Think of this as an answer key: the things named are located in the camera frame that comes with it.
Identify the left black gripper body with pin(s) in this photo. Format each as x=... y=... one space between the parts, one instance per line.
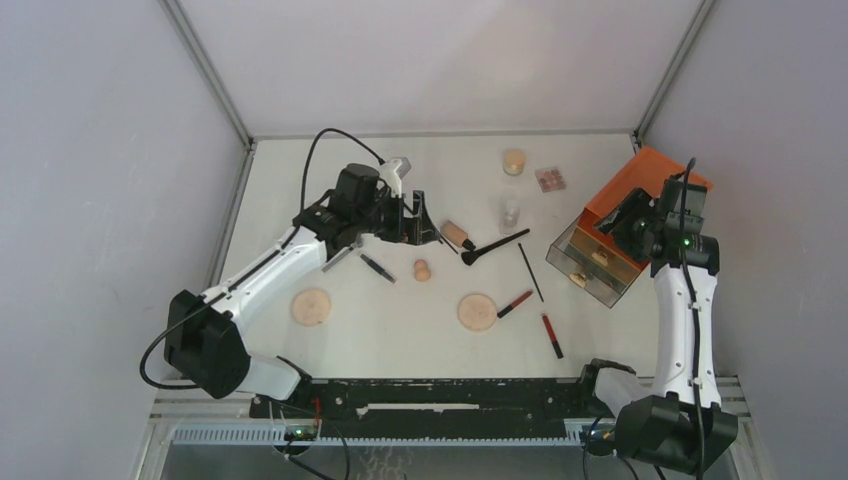
x=385 y=218

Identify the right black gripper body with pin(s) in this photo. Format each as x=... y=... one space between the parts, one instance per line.
x=631 y=233

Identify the black concealer stick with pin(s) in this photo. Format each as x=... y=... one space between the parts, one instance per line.
x=379 y=269

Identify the silver mascara wand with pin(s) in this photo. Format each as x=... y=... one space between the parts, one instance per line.
x=342 y=255

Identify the orange clear drawer organizer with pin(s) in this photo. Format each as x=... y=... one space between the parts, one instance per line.
x=591 y=260

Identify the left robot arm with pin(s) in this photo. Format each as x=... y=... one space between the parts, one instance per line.
x=205 y=337

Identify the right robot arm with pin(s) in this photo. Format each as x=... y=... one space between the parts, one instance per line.
x=678 y=422

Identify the beige makeup sponge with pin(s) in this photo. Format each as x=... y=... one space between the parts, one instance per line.
x=422 y=272

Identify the beige foundation tube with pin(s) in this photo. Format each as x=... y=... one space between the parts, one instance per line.
x=457 y=236

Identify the black powder brush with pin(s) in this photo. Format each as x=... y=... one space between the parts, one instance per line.
x=471 y=256

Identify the clear small bottle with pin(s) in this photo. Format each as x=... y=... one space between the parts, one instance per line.
x=510 y=213

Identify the thin black eyeliner pencil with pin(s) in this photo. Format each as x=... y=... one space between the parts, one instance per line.
x=531 y=272

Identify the round powder puff centre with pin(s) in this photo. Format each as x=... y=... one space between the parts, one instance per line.
x=477 y=312

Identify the round powder puff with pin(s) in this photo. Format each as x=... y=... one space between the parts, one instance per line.
x=477 y=312
x=311 y=307

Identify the red lip gloss tube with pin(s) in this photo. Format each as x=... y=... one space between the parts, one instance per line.
x=514 y=304

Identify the round beige powder jar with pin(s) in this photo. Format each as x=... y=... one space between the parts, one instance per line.
x=514 y=161

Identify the clear blush palette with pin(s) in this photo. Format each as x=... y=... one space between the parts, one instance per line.
x=550 y=179

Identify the round powder puff left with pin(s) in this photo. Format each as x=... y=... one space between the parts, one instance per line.
x=311 y=307

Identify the red lipstick pencil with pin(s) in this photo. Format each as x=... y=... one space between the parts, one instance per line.
x=552 y=336

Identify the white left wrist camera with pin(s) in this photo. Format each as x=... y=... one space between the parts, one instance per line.
x=392 y=173

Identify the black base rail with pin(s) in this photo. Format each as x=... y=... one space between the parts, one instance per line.
x=438 y=409

